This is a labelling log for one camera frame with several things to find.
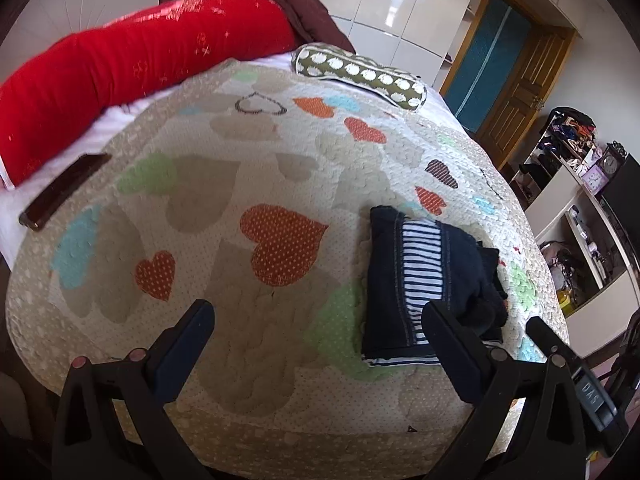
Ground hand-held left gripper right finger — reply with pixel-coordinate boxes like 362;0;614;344
422;300;587;480

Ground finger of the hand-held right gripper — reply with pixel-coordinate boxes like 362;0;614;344
525;316;581;362

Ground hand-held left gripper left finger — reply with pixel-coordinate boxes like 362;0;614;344
51;299;216;480

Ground navy pants with striped lining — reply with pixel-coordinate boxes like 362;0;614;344
361;205;510;368

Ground white shelf with clutter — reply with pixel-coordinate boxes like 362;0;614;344
525;152;640;358

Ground black monitor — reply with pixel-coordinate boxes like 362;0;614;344
600;152;640;261

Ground beige heart-patterned quilt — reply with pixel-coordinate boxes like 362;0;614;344
5;57;571;461

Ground black table clock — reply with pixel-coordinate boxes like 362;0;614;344
600;141;627;177

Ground white bed sheet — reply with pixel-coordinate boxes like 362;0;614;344
0;102;151;267

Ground wooden door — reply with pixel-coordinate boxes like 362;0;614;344
477;25;576;171

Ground blue fabric curtain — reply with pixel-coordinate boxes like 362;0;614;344
442;0;533;133

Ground long red pillow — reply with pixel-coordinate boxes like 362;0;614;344
0;0;300;188

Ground green patterned bolster pillow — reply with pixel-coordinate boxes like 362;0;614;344
292;44;428;110

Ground glossy white wardrobe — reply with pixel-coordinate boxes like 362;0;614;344
222;0;493;91

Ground dark maroon blanket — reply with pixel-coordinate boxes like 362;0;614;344
160;0;356;53

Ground white headboard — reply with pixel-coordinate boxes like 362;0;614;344
0;0;163;66

